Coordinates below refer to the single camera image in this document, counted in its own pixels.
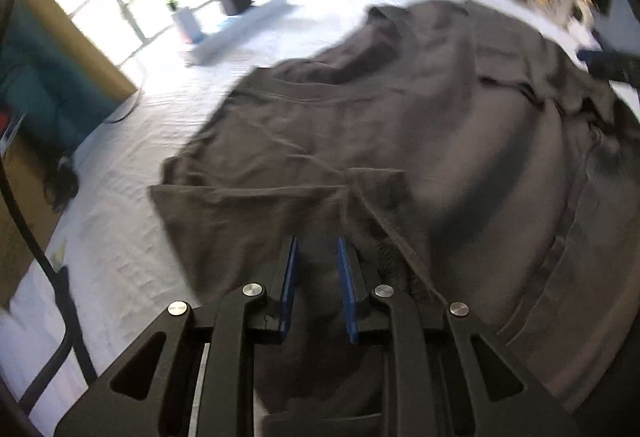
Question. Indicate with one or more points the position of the cardboard box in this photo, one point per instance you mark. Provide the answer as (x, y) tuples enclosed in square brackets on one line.
[(20, 227)]

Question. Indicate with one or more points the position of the white power strip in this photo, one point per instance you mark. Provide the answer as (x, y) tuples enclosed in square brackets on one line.
[(235, 34)]

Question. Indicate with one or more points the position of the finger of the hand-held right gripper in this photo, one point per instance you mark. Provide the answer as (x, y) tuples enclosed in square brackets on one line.
[(615, 67)]

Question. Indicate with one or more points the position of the yellowish paper scrap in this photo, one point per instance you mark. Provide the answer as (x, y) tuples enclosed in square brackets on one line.
[(60, 252)]

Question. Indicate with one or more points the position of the white charger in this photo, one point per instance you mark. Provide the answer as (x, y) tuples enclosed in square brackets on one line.
[(187, 24)]

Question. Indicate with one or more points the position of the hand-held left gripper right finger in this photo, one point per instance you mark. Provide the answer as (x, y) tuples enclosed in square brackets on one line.
[(346, 292)]

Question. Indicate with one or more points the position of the yellow curtain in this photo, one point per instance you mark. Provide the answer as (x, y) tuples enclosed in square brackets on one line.
[(85, 47)]

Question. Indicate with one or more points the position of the dark grey shirt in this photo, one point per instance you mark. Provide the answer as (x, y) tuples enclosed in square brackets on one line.
[(400, 142)]

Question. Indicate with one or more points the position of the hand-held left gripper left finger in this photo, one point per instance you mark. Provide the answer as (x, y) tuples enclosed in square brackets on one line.
[(289, 287)]

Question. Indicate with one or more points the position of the white cartoon mug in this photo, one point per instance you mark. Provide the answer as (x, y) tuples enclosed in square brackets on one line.
[(560, 2)]

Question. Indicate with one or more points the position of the teal curtain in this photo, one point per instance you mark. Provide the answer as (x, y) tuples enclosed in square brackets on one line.
[(55, 82)]

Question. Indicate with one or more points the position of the white textured table cover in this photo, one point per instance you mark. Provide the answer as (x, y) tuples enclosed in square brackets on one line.
[(125, 227)]

